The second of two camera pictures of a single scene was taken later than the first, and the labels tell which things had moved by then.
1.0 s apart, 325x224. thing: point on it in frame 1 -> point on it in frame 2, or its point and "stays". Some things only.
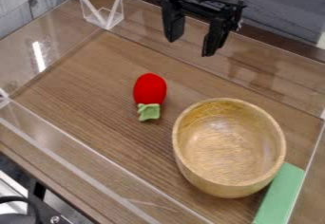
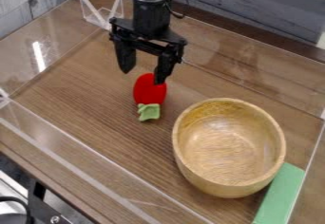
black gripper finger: x=216 y=36 -> x=169 y=60
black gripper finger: x=175 y=20 -> x=126 y=54
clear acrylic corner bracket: x=104 y=17 stays
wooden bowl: x=229 y=146 stays
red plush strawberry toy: x=149 y=89 stays
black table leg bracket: x=41 y=212 stays
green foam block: x=280 y=196 stays
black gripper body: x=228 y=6 -> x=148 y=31
